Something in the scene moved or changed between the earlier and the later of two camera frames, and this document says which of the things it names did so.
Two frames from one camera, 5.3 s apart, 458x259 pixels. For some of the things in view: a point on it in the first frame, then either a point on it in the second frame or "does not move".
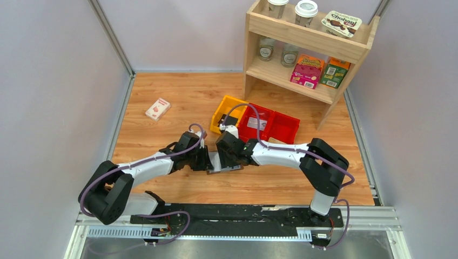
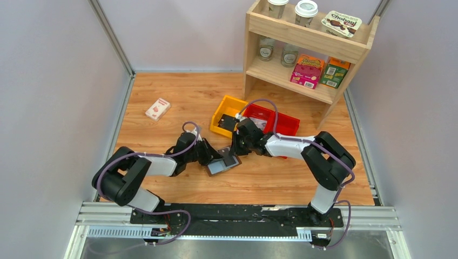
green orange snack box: x=333 y=72 does not move
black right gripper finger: x=234 y=157 -> x=243 y=145
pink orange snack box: x=307 y=71 does not move
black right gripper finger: x=224 y=158 -> x=235 y=147
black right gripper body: x=223 y=155 -> x=237 y=144
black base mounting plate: x=175 y=219 does not move
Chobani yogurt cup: x=341 y=24 does not move
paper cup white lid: x=305 y=11 does not move
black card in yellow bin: x=230 y=120 does not move
